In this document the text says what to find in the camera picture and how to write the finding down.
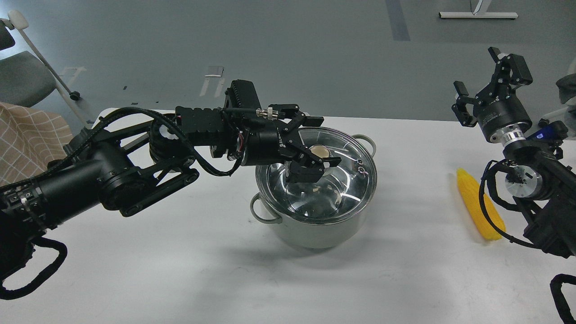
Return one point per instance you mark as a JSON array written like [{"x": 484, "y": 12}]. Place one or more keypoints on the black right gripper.
[{"x": 500, "y": 107}]

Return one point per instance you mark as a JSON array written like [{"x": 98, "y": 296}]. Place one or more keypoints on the yellow corn cob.
[{"x": 469, "y": 189}]

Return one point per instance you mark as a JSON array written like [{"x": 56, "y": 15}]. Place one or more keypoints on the glass pot lid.
[{"x": 339, "y": 195}]

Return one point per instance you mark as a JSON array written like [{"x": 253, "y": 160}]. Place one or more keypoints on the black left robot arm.
[{"x": 135, "y": 157}]

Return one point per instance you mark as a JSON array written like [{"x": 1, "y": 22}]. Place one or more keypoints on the beige checkered cloth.
[{"x": 29, "y": 140}]

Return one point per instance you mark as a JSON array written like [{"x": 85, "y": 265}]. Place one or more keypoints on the grey office chair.
[{"x": 27, "y": 78}]

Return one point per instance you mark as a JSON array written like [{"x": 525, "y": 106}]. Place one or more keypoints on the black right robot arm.
[{"x": 530, "y": 179}]

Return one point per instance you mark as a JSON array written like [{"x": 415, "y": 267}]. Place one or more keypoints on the white desk leg base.
[{"x": 479, "y": 11}]

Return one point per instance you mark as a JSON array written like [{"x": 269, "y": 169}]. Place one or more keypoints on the grey steel cooking pot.
[{"x": 305, "y": 235}]

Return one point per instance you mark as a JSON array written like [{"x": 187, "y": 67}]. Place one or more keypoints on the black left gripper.
[{"x": 268, "y": 144}]

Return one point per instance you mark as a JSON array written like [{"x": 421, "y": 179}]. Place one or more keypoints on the grey chair at right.
[{"x": 566, "y": 114}]

